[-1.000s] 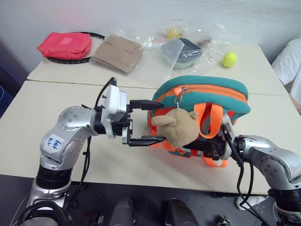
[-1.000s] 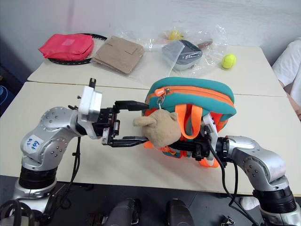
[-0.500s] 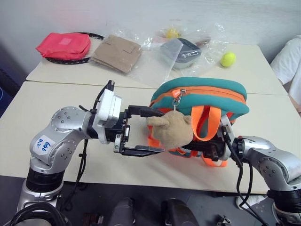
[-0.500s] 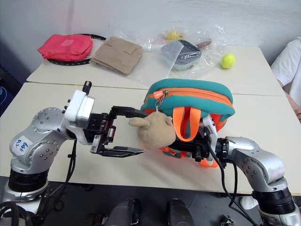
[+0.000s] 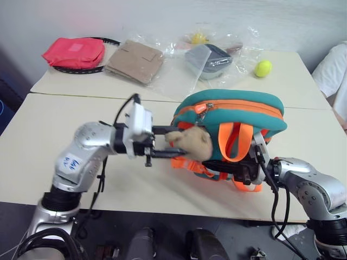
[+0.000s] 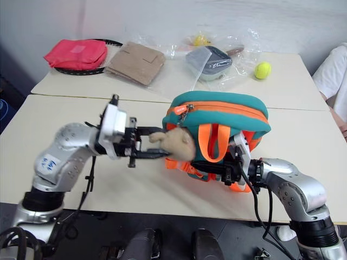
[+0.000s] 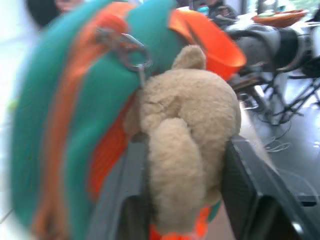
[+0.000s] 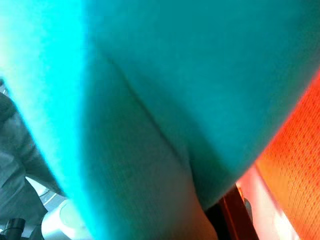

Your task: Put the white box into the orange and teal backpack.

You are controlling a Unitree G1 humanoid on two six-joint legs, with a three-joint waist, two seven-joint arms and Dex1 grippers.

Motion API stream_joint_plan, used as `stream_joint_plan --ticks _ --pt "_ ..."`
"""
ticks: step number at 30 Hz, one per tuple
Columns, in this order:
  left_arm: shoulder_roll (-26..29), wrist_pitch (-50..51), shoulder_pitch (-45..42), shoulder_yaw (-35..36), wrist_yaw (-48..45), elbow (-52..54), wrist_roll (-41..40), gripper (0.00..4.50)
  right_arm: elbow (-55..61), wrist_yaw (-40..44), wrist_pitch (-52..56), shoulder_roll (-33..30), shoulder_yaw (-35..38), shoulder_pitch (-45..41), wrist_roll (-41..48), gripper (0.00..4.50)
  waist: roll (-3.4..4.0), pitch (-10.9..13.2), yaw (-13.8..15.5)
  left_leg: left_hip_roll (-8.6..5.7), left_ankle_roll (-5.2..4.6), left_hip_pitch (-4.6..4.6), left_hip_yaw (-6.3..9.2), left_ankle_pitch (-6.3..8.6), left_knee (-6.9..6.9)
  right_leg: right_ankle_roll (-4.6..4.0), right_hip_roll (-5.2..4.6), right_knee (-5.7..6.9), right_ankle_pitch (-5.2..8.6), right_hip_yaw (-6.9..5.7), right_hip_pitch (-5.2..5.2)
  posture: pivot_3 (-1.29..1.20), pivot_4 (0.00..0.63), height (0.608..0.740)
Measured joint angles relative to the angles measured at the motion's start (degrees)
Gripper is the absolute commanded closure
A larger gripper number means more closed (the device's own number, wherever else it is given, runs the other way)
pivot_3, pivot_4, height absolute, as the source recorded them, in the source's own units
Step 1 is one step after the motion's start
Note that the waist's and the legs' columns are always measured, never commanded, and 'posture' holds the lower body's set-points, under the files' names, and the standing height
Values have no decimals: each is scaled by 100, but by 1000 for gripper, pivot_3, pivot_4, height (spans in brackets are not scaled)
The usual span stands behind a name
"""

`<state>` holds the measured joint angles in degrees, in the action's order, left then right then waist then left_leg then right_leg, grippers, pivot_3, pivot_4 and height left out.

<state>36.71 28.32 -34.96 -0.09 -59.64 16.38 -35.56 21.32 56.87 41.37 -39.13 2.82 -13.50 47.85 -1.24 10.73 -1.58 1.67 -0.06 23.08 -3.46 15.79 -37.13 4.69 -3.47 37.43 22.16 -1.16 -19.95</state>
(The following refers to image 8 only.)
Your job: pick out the silver robot body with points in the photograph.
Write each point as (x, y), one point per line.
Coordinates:
(58, 222)

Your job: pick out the black cylindrical robot part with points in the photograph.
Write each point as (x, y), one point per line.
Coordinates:
(15, 225)

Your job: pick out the teal cloth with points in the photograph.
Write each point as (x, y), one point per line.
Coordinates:
(175, 87)

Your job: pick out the grey cloth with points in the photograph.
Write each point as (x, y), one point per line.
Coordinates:
(17, 155)

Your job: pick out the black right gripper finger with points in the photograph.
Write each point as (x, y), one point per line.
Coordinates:
(231, 220)

